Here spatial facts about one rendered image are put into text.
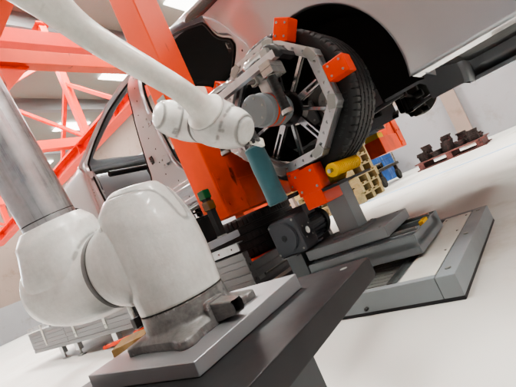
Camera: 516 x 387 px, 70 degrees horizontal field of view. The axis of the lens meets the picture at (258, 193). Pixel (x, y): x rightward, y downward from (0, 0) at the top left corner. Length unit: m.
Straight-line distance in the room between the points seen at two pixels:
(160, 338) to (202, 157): 1.19
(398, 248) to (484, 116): 8.35
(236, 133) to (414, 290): 0.75
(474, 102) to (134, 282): 9.39
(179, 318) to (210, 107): 0.48
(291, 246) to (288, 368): 1.27
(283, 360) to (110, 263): 0.33
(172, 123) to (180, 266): 0.48
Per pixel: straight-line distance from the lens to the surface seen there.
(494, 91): 9.74
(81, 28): 0.90
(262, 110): 1.47
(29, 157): 0.80
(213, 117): 0.89
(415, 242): 1.49
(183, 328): 0.63
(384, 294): 1.32
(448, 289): 1.25
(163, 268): 0.62
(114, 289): 0.68
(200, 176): 1.77
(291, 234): 1.70
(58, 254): 0.75
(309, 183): 1.55
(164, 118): 1.00
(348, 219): 1.69
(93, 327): 3.43
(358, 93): 1.56
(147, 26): 2.01
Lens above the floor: 0.46
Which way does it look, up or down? 4 degrees up
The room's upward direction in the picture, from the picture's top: 24 degrees counter-clockwise
